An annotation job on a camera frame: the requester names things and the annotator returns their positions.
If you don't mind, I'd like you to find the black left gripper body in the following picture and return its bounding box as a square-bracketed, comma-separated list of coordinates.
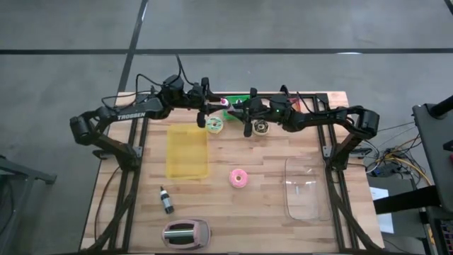
[185, 76, 214, 130]

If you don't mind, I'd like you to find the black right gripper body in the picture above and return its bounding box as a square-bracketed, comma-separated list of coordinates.
[242, 87, 274, 139]

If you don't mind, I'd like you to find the red popcorn packet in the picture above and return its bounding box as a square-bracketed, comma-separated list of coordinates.
[289, 96, 304, 113]

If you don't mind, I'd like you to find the black-capped food colouring bottle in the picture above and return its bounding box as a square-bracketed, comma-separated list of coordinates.
[159, 186, 176, 215]

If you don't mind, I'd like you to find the green plastic basket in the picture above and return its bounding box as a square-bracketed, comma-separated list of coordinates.
[222, 93, 251, 122]

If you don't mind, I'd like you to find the green frosted toy donut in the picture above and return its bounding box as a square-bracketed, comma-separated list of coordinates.
[206, 116, 224, 135]

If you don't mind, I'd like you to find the yellow translucent plastic bin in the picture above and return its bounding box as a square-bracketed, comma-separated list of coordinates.
[165, 123, 210, 181]

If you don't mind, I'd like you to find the pink frosted toy donut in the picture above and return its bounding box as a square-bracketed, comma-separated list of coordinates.
[229, 168, 249, 189]

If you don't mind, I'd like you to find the clear plastic bin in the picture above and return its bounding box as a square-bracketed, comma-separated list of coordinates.
[284, 157, 333, 222]

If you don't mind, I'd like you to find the pink toy toaster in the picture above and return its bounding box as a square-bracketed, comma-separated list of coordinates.
[161, 218, 212, 250]

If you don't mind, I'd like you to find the black power strip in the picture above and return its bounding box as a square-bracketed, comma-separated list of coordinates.
[371, 163, 396, 178]

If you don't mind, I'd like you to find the white paper sheet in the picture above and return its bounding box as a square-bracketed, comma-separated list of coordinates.
[369, 186, 395, 234]

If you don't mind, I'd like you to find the black support beam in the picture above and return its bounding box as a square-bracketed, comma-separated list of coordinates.
[373, 185, 442, 215]

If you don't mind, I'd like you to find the dark grey side table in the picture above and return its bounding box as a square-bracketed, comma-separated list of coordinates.
[411, 102, 453, 213]

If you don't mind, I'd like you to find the black pole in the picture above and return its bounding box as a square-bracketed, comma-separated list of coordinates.
[427, 94, 453, 118]

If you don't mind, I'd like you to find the grey metal stand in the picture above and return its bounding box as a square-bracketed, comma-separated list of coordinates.
[0, 154, 57, 255]

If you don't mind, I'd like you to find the dark equipment box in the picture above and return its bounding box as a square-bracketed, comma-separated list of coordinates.
[423, 206, 453, 255]

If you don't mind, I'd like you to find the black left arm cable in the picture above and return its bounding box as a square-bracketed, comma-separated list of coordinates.
[101, 52, 199, 111]

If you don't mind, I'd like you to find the black aluminium table frame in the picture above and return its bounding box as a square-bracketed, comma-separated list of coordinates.
[84, 90, 385, 254]

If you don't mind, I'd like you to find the brown cable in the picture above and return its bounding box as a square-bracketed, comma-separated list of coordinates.
[93, 166, 121, 244]

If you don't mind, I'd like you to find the yellow cable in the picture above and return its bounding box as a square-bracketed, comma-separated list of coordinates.
[384, 150, 433, 188]

